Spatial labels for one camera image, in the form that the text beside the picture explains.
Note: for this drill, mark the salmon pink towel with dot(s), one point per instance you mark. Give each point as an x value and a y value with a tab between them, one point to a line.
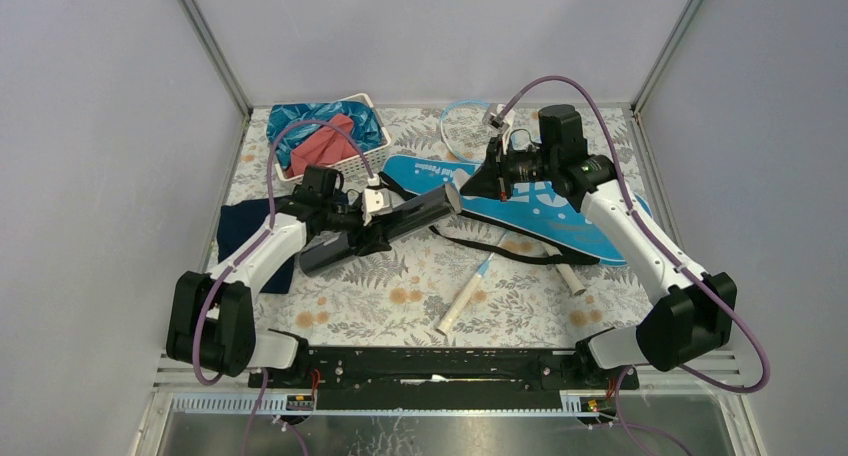
316	145

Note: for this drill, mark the black shuttlecock tube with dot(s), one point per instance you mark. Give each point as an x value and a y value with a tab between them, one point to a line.
417	213

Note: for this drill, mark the white perforated plastic basket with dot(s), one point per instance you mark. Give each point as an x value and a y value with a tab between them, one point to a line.
363	161

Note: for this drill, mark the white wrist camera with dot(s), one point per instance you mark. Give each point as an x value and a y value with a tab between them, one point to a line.
501	119
375	202

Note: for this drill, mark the white plastic tube cap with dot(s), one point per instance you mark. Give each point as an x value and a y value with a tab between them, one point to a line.
453	198

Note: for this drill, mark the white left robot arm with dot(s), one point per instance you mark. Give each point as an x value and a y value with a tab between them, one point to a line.
212	325

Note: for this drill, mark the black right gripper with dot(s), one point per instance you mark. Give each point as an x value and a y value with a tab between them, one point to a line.
485	182

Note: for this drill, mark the blue racket cover bag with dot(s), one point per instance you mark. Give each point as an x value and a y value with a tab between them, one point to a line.
534	209

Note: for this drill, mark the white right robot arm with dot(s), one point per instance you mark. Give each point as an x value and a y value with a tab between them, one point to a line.
687	318

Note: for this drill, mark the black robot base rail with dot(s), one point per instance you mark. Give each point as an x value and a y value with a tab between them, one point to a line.
438	378

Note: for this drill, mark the navy blue cloth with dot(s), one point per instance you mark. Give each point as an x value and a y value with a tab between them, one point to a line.
237	223

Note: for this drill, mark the floral patterned table mat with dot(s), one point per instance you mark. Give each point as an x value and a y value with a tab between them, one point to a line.
429	290

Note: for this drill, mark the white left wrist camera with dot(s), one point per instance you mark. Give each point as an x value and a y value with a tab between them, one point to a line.
375	202

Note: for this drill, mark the teal leaf-patterned cloth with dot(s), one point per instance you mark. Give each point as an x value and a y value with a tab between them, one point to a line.
355	117

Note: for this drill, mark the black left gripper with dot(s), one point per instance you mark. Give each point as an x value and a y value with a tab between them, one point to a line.
373	243

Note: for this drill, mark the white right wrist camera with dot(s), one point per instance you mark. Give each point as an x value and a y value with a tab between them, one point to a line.
501	119

